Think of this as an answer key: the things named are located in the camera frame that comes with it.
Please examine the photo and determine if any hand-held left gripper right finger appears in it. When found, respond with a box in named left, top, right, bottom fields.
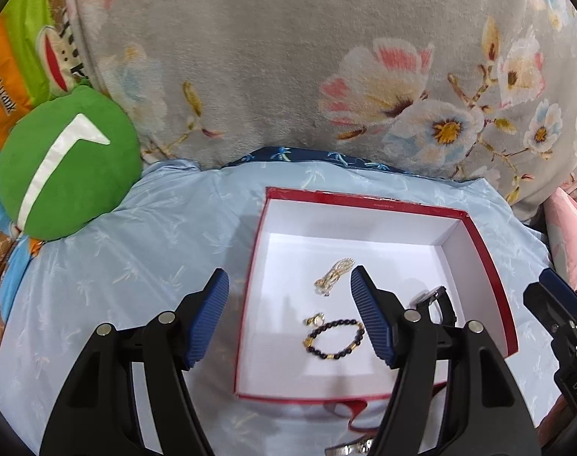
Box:
left=349, top=265, right=542, bottom=456

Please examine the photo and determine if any light blue palm-print bedsheet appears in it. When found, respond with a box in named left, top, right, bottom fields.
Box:
left=0, top=159, right=562, bottom=456

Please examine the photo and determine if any silver metal wristwatch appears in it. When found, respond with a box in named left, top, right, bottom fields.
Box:
left=324, top=437, right=377, bottom=456

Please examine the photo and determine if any green round cushion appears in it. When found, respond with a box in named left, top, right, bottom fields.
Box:
left=0, top=84, right=142, bottom=241

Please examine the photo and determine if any dark blue palm-print cloth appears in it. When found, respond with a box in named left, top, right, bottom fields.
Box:
left=222, top=146, right=465, bottom=181

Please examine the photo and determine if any black smartwatch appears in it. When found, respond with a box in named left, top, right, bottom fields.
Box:
left=409, top=286, right=460, bottom=328

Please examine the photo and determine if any red cardboard box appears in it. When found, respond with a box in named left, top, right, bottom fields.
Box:
left=234, top=187, right=521, bottom=433

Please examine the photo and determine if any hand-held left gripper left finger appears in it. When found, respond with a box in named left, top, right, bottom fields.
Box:
left=39, top=267, right=231, bottom=456

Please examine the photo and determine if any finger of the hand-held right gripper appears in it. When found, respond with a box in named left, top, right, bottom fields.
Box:
left=537, top=268, right=577, bottom=320
left=523, top=282, right=577, bottom=344

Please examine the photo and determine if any pink cartoon pillow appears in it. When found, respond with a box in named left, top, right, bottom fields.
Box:
left=542, top=185, right=577, bottom=295

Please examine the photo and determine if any black bead bracelet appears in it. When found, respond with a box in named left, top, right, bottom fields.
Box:
left=302, top=319, right=366, bottom=361

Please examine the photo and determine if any grey floral blanket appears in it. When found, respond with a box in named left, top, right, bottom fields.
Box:
left=63, top=0, right=577, bottom=222

